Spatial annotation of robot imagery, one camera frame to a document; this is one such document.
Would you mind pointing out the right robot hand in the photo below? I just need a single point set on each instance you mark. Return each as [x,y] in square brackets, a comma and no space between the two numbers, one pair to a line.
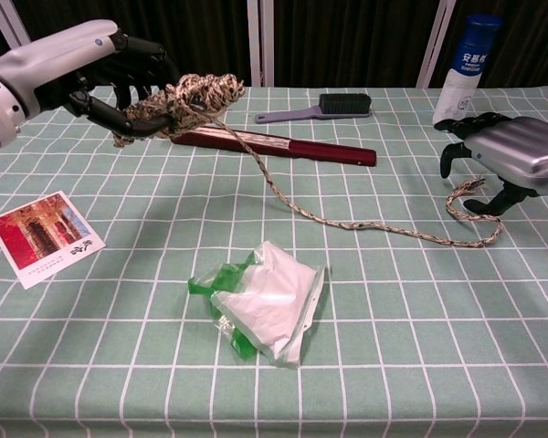
[516,153]

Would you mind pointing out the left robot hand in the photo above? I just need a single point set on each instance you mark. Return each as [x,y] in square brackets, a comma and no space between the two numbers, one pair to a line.
[55,59]

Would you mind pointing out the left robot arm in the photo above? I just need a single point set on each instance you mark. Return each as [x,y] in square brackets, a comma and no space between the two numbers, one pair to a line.
[2,114]

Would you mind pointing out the white spray bottle blue cap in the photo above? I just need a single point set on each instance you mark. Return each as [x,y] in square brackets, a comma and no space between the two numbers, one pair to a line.
[461,77]

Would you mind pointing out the red photo postcard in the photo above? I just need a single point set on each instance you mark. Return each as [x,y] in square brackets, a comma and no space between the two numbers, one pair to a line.
[43,237]

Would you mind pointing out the purple brush black bristles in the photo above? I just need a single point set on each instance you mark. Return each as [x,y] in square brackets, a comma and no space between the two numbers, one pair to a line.
[329,107]

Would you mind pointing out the black curtain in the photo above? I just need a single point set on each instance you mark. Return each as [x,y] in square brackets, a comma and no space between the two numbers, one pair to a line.
[347,41]

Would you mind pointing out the dark red folded fan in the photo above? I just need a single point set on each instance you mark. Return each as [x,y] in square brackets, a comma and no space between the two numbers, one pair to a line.
[301,148]

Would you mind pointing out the plastic bag white green contents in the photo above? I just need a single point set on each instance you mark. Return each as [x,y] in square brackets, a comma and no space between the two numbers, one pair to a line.
[265,296]

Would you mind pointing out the green checked tablecloth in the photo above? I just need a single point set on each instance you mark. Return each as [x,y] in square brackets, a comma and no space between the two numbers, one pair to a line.
[301,365]

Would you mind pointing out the white slanted frame bar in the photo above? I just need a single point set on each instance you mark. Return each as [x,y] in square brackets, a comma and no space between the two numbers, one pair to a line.
[434,45]
[13,27]

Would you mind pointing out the white upright frame post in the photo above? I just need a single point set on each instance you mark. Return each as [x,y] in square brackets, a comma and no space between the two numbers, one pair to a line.
[261,43]

